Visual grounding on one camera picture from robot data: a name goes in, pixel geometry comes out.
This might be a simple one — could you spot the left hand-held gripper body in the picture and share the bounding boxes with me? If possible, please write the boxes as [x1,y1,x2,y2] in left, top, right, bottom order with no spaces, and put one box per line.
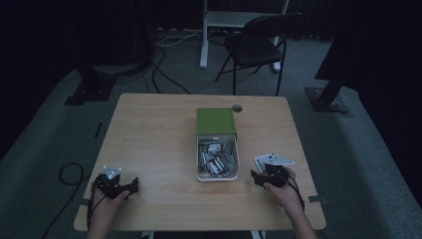
[94,164,131,201]

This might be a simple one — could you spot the person's right hand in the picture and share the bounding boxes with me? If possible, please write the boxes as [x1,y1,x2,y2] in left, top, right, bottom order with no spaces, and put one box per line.
[263,166,306,217]

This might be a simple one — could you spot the white desk frame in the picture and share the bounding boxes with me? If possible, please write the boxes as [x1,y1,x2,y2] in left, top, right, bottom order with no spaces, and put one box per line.
[199,0,290,73]

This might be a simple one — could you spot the person's left hand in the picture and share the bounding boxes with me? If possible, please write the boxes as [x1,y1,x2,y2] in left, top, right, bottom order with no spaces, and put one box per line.
[89,188,131,228]

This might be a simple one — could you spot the black floor cables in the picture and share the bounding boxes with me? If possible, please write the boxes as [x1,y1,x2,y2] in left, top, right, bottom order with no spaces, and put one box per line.
[142,44,192,96]

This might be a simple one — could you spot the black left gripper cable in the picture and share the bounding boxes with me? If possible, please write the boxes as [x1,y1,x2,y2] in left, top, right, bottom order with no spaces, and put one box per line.
[86,182,108,230]

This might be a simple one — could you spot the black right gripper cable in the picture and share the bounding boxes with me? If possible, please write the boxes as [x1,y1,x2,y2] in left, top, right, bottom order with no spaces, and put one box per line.
[280,172,307,211]

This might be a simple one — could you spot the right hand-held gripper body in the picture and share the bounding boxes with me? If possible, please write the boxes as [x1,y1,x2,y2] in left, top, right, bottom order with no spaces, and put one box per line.
[261,152,297,189]

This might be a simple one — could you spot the black folding chair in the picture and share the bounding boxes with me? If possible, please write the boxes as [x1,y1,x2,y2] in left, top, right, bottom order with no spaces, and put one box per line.
[214,12,304,98]

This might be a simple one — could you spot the pile of small batteries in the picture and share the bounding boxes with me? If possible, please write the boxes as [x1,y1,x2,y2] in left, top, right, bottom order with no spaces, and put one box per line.
[198,136,238,177]

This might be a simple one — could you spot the black floor cable loop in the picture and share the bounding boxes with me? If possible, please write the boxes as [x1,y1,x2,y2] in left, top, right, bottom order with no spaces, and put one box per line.
[41,161,93,239]

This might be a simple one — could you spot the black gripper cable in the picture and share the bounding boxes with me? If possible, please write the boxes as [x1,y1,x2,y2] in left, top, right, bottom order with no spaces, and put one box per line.
[280,172,307,211]
[86,182,108,230]

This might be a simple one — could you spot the dark stand with round base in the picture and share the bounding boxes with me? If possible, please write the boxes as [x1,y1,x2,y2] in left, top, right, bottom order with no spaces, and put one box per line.
[91,0,156,78]

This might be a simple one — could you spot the white floor cable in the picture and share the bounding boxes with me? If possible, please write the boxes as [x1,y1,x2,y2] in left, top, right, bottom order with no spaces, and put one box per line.
[154,29,204,48]

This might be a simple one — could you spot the black stand base plate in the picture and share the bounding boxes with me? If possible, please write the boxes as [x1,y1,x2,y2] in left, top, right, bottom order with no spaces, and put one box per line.
[305,78,350,115]
[64,65,117,107]

